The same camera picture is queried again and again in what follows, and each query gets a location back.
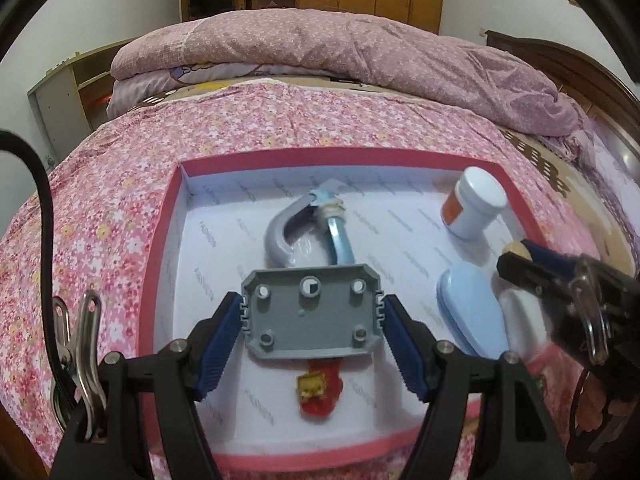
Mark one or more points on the light blue oval case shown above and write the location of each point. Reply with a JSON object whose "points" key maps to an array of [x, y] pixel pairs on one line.
{"points": [[470, 305]]}

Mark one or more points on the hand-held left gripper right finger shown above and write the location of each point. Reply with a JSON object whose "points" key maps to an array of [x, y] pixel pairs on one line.
{"points": [[407, 350]]}

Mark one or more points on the grey plastic plate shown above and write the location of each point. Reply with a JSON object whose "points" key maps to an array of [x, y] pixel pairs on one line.
{"points": [[310, 325]]}

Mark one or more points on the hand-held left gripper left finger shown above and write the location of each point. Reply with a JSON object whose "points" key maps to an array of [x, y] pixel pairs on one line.
{"points": [[220, 345]]}

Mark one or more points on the pink quilt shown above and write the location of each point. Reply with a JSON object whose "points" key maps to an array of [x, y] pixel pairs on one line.
{"points": [[350, 45]]}

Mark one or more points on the wooden side shelf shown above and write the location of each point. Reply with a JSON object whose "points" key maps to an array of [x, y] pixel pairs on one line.
{"points": [[60, 90]]}

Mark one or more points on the metal spring clip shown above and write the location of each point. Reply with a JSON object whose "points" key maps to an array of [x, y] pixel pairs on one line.
{"points": [[87, 360]]}

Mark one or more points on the white jar with orange label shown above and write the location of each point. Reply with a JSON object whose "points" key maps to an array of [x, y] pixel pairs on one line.
{"points": [[480, 190]]}

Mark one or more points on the white charger plug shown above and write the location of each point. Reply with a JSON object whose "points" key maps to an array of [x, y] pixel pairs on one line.
{"points": [[525, 325]]}

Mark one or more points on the lilac patterned sheet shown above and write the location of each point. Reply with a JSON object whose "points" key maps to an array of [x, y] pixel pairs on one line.
{"points": [[617, 170]]}

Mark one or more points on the pink floral bedsheet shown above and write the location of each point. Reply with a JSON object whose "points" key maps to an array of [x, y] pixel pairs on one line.
{"points": [[100, 210]]}

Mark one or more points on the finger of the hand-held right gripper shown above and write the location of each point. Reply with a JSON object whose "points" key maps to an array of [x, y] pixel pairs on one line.
{"points": [[522, 272], [545, 256]]}

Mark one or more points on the dark wooden headboard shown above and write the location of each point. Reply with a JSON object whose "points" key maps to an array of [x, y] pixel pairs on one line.
{"points": [[575, 70]]}

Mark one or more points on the red transparent plastic piece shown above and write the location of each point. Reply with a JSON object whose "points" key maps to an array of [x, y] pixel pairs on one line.
{"points": [[327, 395]]}

